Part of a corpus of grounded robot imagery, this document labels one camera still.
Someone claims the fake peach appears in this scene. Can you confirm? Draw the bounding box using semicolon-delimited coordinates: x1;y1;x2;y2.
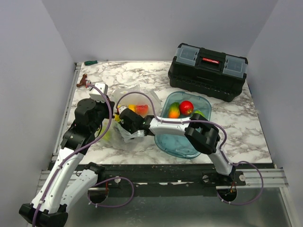
135;105;149;118

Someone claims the translucent printed plastic bag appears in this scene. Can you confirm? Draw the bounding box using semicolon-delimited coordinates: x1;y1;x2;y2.
102;85;161;149

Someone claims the orange green fake mango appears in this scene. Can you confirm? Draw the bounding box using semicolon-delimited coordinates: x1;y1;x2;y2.
168;102;180;119

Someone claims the red fake fruit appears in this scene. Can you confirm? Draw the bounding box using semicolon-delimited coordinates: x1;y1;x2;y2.
179;100;194;116

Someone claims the green fake fruit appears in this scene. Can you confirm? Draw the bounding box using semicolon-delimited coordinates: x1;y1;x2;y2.
193;110;205;117

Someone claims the light green fake pear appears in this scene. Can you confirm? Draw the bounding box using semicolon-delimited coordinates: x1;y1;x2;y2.
101;131;112;142

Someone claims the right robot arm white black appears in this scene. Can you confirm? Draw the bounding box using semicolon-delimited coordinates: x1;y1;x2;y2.
118;106;235;185

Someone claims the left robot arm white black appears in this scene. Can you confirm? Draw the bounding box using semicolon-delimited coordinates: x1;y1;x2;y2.
19;98;115;227

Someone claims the brown water tap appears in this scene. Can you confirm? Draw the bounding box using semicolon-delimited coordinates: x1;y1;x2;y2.
76;73;91;87

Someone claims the teal transparent plastic tray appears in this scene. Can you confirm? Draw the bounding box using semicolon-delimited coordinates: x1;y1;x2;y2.
154;91;212;159

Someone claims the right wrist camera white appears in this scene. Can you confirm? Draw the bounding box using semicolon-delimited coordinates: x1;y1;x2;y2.
117;106;127;115

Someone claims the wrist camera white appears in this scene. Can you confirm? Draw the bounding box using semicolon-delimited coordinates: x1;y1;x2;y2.
89;83;108;103
117;106;127;115

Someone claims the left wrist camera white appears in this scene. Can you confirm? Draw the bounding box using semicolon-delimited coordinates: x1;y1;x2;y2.
89;83;108;103

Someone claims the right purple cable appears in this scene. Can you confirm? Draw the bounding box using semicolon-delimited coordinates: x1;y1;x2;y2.
116;91;264;206

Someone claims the purple cable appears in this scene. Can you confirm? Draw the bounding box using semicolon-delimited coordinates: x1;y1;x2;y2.
33;84;135;227
116;91;264;206

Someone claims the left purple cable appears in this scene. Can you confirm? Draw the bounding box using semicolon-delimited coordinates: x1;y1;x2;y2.
33;84;135;227

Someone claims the green handled screwdriver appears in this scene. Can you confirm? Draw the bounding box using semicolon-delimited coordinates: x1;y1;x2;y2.
84;60;107;66

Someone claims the black mounting base rail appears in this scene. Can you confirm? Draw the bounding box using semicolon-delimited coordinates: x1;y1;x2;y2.
88;164;245;199

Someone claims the black toolbox red handle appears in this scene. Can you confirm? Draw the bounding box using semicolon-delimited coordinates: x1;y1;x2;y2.
168;43;248;102

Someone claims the aluminium frame rail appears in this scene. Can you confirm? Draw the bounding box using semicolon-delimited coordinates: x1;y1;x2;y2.
236;169;289;188

